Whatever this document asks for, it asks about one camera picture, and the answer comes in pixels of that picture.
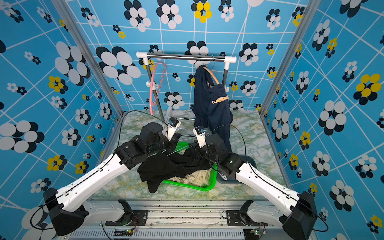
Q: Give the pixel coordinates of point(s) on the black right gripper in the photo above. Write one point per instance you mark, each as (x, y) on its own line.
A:
(197, 151)

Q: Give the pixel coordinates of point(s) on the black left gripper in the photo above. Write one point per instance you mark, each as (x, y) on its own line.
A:
(174, 142)

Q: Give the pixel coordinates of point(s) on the beige shorts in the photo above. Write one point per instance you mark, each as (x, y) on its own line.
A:
(198, 178)

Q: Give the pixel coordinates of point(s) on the black shorts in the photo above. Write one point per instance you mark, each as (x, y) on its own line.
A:
(163, 166)

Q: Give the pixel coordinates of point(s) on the pink plastic hanger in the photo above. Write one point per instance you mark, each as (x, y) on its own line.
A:
(154, 92)

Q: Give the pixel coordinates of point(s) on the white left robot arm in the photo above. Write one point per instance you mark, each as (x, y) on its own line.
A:
(69, 207)

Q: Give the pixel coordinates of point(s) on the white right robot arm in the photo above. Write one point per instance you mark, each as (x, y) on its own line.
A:
(295, 213)

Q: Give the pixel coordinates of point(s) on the navy blue shorts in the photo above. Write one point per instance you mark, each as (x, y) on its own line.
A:
(216, 117)

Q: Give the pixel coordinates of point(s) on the wooden hanger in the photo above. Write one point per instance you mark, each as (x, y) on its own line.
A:
(211, 71)

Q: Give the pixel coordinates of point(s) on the green plastic basket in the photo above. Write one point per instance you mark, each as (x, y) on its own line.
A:
(212, 178)

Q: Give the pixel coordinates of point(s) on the wooden clothespin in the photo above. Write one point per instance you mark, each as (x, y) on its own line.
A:
(220, 99)

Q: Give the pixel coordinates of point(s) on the white metal clothes rack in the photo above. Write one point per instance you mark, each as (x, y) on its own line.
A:
(200, 60)

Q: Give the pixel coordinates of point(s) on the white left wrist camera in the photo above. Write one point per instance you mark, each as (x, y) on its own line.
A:
(171, 127)

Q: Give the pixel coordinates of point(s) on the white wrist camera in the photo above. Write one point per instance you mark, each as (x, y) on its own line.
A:
(171, 127)
(200, 133)

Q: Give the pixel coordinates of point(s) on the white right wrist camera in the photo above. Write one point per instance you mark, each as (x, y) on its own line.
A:
(200, 133)

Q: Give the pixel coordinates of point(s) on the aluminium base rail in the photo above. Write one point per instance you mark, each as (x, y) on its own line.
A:
(191, 220)

